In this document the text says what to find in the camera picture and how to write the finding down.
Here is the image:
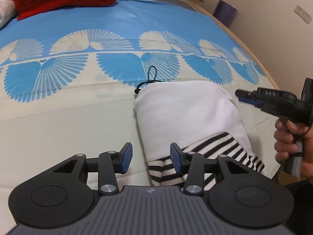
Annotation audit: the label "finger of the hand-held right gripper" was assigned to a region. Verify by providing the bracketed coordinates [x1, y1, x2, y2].
[238, 97, 260, 108]
[235, 89, 258, 99]

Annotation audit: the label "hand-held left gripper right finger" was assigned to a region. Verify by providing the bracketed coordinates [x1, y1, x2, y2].
[170, 142, 255, 195]

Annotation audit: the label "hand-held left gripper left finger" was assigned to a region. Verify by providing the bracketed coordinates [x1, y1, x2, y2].
[50, 142, 134, 195]

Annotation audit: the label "white black striped hoodie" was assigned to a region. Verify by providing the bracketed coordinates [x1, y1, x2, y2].
[133, 66, 266, 191]

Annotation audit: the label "person's right hand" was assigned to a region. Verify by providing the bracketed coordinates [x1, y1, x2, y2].
[274, 119, 313, 178]

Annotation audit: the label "blue cream patterned blanket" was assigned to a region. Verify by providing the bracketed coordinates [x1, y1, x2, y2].
[0, 0, 282, 233]

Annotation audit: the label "purple bin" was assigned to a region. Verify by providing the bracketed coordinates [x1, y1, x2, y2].
[213, 0, 237, 28]

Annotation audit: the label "white folded blanket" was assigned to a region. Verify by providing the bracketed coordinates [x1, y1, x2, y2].
[0, 0, 23, 28]

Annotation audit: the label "wooden bed frame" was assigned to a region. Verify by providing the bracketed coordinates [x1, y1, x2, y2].
[189, 2, 282, 91]

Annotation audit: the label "white wall socket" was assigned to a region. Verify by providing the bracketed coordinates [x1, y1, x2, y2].
[293, 4, 313, 25]

